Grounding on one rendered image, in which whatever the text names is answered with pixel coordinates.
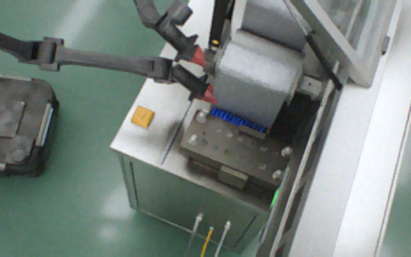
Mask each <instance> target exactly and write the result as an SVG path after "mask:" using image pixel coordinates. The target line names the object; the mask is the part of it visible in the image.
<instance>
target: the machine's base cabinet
mask: <svg viewBox="0 0 411 257"><path fill-rule="evenodd" d="M118 156H119V162H120V166H121V169H122V173H123V176H124V180H125V188H126V190H127V197H128V201H129V204H130V208H131V209H134V210H136V211H140V212H142V213H145V214H146V215H148V216H151V217H154V218H156V219H158V220H161V221H163V222H165V223H167V224H170V225H172V226H174V227H176V228H179V229H181V230H184V231H186V232H189V233H191V234H192V232H193V226H194V224H195V221H196V219H195V218H196V217H201V218H202V220H201V222H200V224H199V226H198V228H197V230H196V232H195V236H197V237H201V238H203V239H206V240H207V236H208V234H209V229H210V227H213V228H214V231H211V234H210V237H209V240H208V241H209V242H211V243H213V244H214V245H219V244H220V239H221V237H222V236H223V233H224V231H225V225H228V226H229V227H230V229H229V230H227V232H226V236H225V238H224V240H223V243H222V245H221V246H222V247H224V248H226V249H227V250H229V251H234V252H235V253H238V254H240V255H241V253H242V252H243V251H244V250H245V249H246V248H247V247H248V245H249V244H250V243H251V242H252V240H253V239H254V238H255V237H256V235H257V234H258V233H259V232H260V231H261V229H263V227H264V225H265V223H266V220H267V216H265V215H263V214H261V213H259V212H257V211H253V210H250V209H248V208H247V207H244V206H242V205H240V204H239V203H234V202H231V201H229V200H227V199H226V198H224V197H222V196H218V195H214V194H213V193H211V192H209V191H207V190H203V189H200V188H199V187H196V186H194V185H192V184H190V183H186V182H184V181H182V180H180V179H179V178H175V177H173V176H170V175H167V174H166V173H164V172H161V171H159V170H155V169H152V168H151V167H149V166H146V165H145V164H142V163H141V162H136V161H133V160H131V159H130V158H127V157H126V156H125V155H120V154H118Z"/></svg>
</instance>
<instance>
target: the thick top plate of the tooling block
mask: <svg viewBox="0 0 411 257"><path fill-rule="evenodd" d="M199 112H201V111H200V110H199V109H196V112H195V114H194V115H193V119H192V121H191V122H190V124H189V126H188V129H187V130H186V133H185V135H184V137H183V139H182V141H181V142H180V145H179V152H180V153H183V154H185V155H189V156H191V157H193V158H194V159H197V160H199V161H200V162H206V163H208V164H210V165H212V166H214V167H216V168H218V169H220V168H221V166H222V164H223V165H225V166H227V167H228V168H230V169H233V170H238V171H240V172H241V173H243V174H246V175H248V181H250V182H252V183H256V184H258V185H260V186H262V187H265V188H267V189H268V190H273V191H276V190H277V188H278V185H279V183H280V181H275V179H274V173H275V172H276V171H277V170H283V171H284V172H285V170H286V169H287V166H288V163H289V160H290V157H291V156H290V157H289V158H285V157H283V156H282V150H283V149H284V148H286V147H287V146H288V145H285V144H282V143H281V142H276V141H275V140H273V139H271V138H268V137H265V138H264V141H263V142H261V141H259V140H258V139H255V138H254V137H250V136H248V135H244V134H242V133H240V132H239V129H240V128H241V127H240V126H237V125H235V124H233V123H232V122H229V121H226V120H222V119H220V118H219V117H216V116H214V115H212V114H207V115H206V117H207V120H206V121H205V122H203V123H200V122H199V121H197V120H196V117H197V114H199ZM191 135H197V136H198V138H199V144H198V145H197V146H191V145H190V144H189V142H188V140H189V138H190V136H191Z"/></svg>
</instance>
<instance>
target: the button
mask: <svg viewBox="0 0 411 257"><path fill-rule="evenodd" d="M153 114H154V111H152V110H150V109H147V108H144V107H142V106H140V105H138V106H137V108H136V109H135V111H134V113H133V114H132V116H131V122H134V123H135V124H137V125H139V126H141V127H144V128H146V129H147V127H148V126H149V124H150V122H151V121H152V116H153Z"/></svg>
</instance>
